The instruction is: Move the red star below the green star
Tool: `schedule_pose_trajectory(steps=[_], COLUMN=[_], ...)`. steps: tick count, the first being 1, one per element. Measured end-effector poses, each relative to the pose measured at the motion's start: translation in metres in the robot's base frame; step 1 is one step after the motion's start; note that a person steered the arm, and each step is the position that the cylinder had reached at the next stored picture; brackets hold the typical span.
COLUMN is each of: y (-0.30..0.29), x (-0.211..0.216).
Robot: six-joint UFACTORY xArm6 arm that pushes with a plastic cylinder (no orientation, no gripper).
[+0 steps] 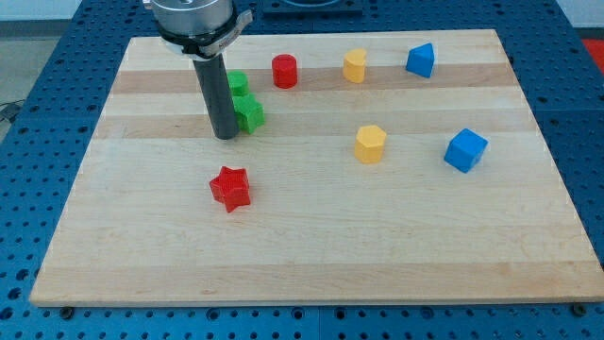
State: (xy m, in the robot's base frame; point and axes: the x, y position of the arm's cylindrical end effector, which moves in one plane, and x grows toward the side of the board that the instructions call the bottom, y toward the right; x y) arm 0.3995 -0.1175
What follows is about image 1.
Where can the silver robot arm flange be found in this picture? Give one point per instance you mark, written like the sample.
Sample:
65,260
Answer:
198,29

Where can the red star block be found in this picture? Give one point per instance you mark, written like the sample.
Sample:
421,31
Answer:
231,187

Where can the green star block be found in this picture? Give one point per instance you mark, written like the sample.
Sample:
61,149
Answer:
249,112

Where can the yellow hexagon block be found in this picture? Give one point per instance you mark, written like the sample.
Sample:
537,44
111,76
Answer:
369,144

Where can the wooden board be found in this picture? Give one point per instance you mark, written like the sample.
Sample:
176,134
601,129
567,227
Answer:
140,227

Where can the red cylinder block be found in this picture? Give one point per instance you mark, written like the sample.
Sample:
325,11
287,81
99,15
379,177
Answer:
284,67

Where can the green cylinder block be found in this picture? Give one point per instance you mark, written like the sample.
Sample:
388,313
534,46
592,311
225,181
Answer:
238,83

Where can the yellow heart block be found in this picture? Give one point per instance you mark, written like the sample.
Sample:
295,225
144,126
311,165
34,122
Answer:
355,65

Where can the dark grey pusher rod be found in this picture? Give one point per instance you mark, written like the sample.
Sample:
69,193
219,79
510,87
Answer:
212,77

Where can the blue pentagon prism block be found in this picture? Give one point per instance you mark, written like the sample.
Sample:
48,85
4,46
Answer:
421,60

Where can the blue cube block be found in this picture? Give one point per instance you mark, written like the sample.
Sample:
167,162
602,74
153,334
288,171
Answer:
465,150

